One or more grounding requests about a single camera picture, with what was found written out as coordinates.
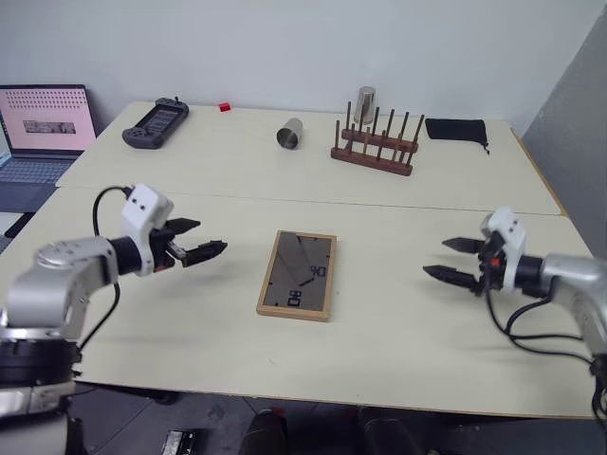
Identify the black box on floor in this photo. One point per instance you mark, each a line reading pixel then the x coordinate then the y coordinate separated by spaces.
pixel 182 441

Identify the small red block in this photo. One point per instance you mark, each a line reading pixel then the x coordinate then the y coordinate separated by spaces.
pixel 224 106

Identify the black handheld game console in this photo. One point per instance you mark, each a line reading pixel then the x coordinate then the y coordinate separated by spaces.
pixel 156 122

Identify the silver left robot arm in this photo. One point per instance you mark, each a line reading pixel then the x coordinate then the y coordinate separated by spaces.
pixel 57 284

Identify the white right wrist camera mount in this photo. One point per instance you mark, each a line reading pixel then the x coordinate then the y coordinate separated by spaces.
pixel 511 237

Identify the steel cup lying down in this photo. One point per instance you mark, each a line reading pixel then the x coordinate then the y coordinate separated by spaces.
pixel 290 133

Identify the open laptop with pink screen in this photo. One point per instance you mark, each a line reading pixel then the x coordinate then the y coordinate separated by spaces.
pixel 38 142

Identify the wooden-framed grey board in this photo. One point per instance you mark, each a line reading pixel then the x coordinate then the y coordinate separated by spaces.
pixel 298 275

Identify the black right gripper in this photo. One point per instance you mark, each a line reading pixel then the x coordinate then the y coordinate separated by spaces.
pixel 491 265

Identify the steel cup standing upright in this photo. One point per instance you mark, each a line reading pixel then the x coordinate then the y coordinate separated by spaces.
pixel 365 103

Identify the brown wooden peg rack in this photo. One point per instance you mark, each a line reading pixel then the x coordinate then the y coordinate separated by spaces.
pixel 374 142

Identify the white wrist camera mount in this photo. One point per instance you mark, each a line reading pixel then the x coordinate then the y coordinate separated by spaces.
pixel 511 237
pixel 142 223

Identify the dark rounded shape under table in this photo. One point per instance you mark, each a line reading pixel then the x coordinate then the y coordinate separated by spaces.
pixel 265 433
pixel 386 433

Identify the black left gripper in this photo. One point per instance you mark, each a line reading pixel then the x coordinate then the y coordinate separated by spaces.
pixel 164 246

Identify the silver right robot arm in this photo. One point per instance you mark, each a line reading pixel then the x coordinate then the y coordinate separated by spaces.
pixel 569 289

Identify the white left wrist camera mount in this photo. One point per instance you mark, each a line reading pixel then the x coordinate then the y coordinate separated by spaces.
pixel 142 223

